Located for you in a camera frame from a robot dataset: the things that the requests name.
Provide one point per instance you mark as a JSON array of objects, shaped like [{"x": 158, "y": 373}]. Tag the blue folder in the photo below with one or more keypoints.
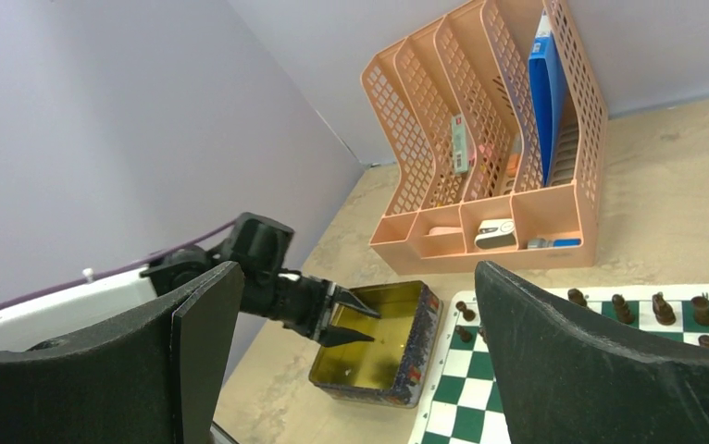
[{"x": 548, "y": 87}]

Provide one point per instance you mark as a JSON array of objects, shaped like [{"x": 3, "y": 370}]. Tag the pink desk organizer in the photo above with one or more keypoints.
[{"x": 474, "y": 61}]

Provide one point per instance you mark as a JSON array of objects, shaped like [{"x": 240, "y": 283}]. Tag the green white chess board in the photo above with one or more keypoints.
[{"x": 461, "y": 402}]

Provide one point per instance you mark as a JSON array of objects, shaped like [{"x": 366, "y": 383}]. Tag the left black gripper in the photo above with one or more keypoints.
[{"x": 305, "y": 305}]

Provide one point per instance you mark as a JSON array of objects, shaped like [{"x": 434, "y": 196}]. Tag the white stapler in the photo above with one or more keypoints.
[{"x": 495, "y": 233}]

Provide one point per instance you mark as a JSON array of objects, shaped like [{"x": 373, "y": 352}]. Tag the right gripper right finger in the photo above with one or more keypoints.
[{"x": 566, "y": 374}]

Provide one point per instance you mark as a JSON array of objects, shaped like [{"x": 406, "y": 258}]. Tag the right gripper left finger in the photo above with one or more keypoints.
[{"x": 149, "y": 375}]

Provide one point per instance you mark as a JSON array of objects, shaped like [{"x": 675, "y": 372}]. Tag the left gold tin tray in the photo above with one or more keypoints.
[{"x": 391, "y": 368}]

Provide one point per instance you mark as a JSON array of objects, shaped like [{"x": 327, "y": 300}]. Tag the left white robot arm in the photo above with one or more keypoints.
[{"x": 257, "y": 243}]

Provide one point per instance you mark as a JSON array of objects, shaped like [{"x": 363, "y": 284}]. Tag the white green box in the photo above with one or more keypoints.
[{"x": 463, "y": 154}]

